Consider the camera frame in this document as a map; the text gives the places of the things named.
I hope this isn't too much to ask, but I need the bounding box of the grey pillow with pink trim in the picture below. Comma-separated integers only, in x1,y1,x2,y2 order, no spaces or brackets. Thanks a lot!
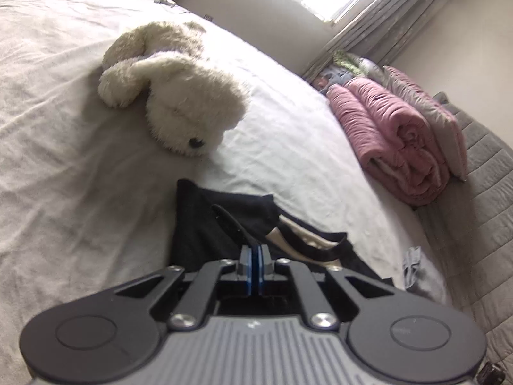
383,65,469,182

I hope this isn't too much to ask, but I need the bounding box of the black garment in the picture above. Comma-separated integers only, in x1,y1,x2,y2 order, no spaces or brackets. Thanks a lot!
170,178,395,317

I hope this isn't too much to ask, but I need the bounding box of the beige printed fleece garment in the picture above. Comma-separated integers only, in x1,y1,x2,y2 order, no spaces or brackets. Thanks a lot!
268,214,342,268

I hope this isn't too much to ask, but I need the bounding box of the folded grey garment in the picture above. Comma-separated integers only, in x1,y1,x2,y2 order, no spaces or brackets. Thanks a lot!
402,246,450,304

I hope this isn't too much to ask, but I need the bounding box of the white plush toy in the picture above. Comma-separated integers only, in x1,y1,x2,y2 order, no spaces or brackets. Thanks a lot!
98,20,251,158

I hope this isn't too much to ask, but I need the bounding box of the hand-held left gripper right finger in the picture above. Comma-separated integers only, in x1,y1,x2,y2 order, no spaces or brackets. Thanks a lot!
259,244,398,332

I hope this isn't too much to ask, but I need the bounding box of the folded pink quilt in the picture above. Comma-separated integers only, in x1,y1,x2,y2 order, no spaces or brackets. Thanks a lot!
328,77,452,208

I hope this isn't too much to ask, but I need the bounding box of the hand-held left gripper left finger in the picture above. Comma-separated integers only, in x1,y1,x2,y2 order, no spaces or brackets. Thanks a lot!
115,246,254,330

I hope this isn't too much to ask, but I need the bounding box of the pile of floral clothes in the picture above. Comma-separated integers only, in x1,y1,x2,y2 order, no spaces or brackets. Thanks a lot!
313,50,382,94

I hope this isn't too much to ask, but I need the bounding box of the grey quilted headboard cover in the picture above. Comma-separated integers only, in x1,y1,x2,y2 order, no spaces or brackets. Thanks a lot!
417,91,513,374

